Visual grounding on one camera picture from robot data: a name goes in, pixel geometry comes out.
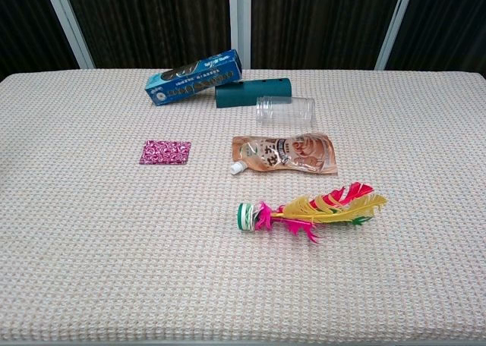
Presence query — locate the teal block with holes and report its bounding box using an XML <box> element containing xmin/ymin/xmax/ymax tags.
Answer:
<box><xmin>214</xmin><ymin>77</ymin><xmax>292</xmax><ymax>109</ymax></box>

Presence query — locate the beige woven tablecloth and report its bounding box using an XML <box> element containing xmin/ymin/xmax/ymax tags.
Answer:
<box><xmin>0</xmin><ymin>68</ymin><xmax>486</xmax><ymax>343</ymax></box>

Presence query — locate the white partition post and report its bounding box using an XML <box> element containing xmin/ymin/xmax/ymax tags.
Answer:
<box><xmin>228</xmin><ymin>0</ymin><xmax>252</xmax><ymax>71</ymax></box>
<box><xmin>374</xmin><ymin>0</ymin><xmax>417</xmax><ymax>71</ymax></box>
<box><xmin>41</xmin><ymin>0</ymin><xmax>96</xmax><ymax>70</ymax></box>

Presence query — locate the pink patterned paper square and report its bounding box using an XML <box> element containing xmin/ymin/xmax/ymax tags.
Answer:
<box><xmin>138</xmin><ymin>140</ymin><xmax>192</xmax><ymax>167</ymax></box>

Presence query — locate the clear plastic cup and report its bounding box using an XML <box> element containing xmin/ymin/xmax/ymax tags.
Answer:
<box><xmin>255</xmin><ymin>95</ymin><xmax>316</xmax><ymax>128</ymax></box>

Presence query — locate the colourful feather shuttlecock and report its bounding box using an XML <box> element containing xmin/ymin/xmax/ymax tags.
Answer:
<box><xmin>237</xmin><ymin>181</ymin><xmax>388</xmax><ymax>245</ymax></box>

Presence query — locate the blue cookie box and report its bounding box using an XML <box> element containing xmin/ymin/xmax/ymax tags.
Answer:
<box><xmin>144</xmin><ymin>49</ymin><xmax>244</xmax><ymax>107</ymax></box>

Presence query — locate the dark brown curtain panel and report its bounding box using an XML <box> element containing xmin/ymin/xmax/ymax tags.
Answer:
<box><xmin>250</xmin><ymin>0</ymin><xmax>403</xmax><ymax>71</ymax></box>
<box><xmin>0</xmin><ymin>0</ymin><xmax>80</xmax><ymax>82</ymax></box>
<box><xmin>62</xmin><ymin>0</ymin><xmax>232</xmax><ymax>70</ymax></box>
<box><xmin>385</xmin><ymin>0</ymin><xmax>486</xmax><ymax>82</ymax></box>

